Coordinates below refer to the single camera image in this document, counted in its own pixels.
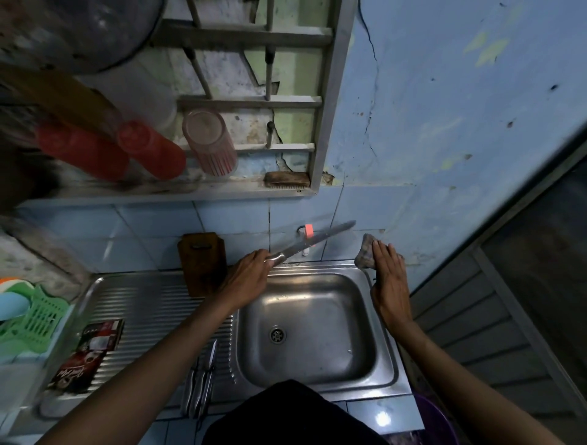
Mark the person's right hand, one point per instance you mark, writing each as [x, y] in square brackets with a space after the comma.
[392, 293]

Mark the person's left hand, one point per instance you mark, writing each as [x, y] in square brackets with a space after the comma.
[245, 279]

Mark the small wooden cutting board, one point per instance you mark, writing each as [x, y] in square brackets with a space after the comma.
[202, 266]

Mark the checked dishcloth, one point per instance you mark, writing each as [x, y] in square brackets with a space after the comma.
[367, 254]

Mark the knives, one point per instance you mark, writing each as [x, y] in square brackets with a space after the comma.
[210, 380]

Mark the person's left forearm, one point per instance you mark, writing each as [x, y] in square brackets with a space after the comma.
[146, 376]

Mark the person's right forearm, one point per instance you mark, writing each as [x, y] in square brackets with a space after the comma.
[477, 389]

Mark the person's black clothing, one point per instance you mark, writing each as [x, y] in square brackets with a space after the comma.
[293, 417]

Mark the stainless steel sink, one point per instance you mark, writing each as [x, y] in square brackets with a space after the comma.
[312, 330]

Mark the grey slatted wooden door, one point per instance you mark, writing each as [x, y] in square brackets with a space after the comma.
[481, 339]

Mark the wooden scrub brush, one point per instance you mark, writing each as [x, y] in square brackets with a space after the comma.
[286, 179]

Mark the red striped drinking glass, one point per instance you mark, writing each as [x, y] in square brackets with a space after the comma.
[211, 146]

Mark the purple plastic basket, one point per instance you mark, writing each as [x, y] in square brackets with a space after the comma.
[435, 424]

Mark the red plastic cup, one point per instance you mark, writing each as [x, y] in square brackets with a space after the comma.
[153, 153]
[85, 153]

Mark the red black sachet pack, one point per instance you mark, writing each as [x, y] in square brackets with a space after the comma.
[87, 355]

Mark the green plastic basket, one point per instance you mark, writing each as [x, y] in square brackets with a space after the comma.
[43, 321]

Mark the white plastic cup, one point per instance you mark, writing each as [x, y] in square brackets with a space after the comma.
[133, 96]

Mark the light blue plastic scoop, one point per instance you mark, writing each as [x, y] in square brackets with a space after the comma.
[14, 306]

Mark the orange plastic utensil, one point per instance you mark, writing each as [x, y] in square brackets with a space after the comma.
[11, 284]

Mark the large dark brown wok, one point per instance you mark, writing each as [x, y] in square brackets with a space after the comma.
[18, 174]

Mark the clear plastic container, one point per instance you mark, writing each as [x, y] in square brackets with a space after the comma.
[18, 387]

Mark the yellow plastic cup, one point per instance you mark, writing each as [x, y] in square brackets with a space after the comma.
[59, 98]

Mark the dark round hanging pan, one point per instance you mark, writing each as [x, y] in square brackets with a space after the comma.
[73, 32]

